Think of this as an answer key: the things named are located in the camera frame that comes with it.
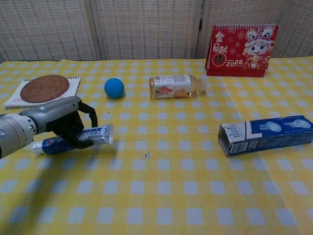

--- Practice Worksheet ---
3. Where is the yellow and white checked tablecloth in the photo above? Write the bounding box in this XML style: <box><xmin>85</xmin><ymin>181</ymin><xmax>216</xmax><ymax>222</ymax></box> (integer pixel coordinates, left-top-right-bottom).
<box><xmin>0</xmin><ymin>56</ymin><xmax>313</xmax><ymax>235</ymax></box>

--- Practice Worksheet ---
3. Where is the blue ball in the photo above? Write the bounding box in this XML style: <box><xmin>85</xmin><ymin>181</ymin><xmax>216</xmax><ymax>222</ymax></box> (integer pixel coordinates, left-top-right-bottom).
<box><xmin>104</xmin><ymin>77</ymin><xmax>125</xmax><ymax>99</ymax></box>

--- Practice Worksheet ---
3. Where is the red desk calendar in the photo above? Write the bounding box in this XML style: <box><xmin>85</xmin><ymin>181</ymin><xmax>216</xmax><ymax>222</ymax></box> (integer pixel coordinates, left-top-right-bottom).
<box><xmin>204</xmin><ymin>23</ymin><xmax>279</xmax><ymax>78</ymax></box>

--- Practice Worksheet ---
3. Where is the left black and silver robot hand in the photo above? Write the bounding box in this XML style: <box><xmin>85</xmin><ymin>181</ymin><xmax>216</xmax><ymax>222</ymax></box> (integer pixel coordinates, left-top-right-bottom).
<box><xmin>19</xmin><ymin>96</ymin><xmax>98</xmax><ymax>149</ymax></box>

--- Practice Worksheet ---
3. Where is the clear bottle with yellow drink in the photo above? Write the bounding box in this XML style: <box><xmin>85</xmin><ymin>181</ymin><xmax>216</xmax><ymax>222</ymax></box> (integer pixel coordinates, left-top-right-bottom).
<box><xmin>149</xmin><ymin>74</ymin><xmax>207</xmax><ymax>100</ymax></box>

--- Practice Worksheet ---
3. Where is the beige woven folding screen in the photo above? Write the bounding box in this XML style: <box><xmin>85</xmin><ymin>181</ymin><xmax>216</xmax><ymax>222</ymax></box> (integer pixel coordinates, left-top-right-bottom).
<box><xmin>0</xmin><ymin>0</ymin><xmax>313</xmax><ymax>62</ymax></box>

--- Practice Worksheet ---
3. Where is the blue and white toothpaste box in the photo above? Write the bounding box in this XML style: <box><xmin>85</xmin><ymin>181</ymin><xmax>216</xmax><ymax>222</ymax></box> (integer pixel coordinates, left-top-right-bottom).
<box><xmin>218</xmin><ymin>115</ymin><xmax>313</xmax><ymax>157</ymax></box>

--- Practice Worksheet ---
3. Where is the white spiral notebook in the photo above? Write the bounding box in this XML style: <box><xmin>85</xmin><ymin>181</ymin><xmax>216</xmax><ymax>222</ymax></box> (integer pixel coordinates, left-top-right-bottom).
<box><xmin>3</xmin><ymin>76</ymin><xmax>81</xmax><ymax>109</ymax></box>

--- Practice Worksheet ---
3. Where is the blue and white toothpaste tube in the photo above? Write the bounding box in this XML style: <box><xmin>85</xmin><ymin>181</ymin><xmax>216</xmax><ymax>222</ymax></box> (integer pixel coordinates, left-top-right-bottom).
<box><xmin>32</xmin><ymin>123</ymin><xmax>114</xmax><ymax>155</ymax></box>

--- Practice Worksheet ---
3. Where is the round brown woven coaster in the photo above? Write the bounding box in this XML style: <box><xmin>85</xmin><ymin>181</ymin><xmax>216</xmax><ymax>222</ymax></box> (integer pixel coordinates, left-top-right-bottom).
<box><xmin>20</xmin><ymin>74</ymin><xmax>70</xmax><ymax>103</ymax></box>

